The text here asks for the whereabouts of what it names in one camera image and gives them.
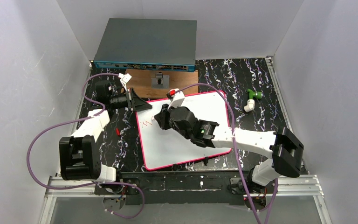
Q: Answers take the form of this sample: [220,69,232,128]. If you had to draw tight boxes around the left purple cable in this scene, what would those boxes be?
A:
[27,73,145,219]

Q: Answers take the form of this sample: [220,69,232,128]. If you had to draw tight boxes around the aluminium frame rail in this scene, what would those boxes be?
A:
[265,56,293,131]

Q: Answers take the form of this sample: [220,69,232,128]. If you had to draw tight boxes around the grey blue network switch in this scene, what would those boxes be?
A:
[93,18,197,72]

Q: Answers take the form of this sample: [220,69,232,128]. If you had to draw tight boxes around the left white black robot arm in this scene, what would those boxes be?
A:
[59,81,152,182]

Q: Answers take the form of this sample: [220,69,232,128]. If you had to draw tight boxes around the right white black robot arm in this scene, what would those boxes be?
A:
[154,104,304,186]

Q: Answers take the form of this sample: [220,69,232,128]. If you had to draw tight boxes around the brown wooden board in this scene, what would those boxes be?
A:
[125,69,199,99]

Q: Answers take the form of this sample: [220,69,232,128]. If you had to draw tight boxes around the white pipe elbow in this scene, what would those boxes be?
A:
[244,99,255,112]

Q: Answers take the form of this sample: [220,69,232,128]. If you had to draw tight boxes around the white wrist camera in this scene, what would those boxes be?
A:
[167,89,185,112]
[118,73,132,91]

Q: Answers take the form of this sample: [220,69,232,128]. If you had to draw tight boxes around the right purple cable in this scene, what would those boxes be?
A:
[170,83,279,224]

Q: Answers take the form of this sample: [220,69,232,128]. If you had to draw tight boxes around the purple cable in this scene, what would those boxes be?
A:
[27,73,145,219]
[170,83,279,224]

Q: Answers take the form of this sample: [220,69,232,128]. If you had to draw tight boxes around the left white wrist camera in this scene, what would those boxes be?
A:
[118,73,132,91]

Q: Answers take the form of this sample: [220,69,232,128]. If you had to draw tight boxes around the pink framed whiteboard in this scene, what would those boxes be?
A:
[136,91,231,170]

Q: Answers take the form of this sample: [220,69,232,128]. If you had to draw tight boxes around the small grey metal bracket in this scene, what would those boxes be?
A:
[151,71,170,89]

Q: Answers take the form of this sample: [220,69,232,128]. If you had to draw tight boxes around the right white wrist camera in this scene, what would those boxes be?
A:
[167,89,185,112]

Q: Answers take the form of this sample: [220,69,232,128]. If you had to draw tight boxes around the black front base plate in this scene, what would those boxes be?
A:
[123,170,245,205]

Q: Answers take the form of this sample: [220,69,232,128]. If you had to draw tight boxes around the red marker cap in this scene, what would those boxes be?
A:
[115,128,121,136]

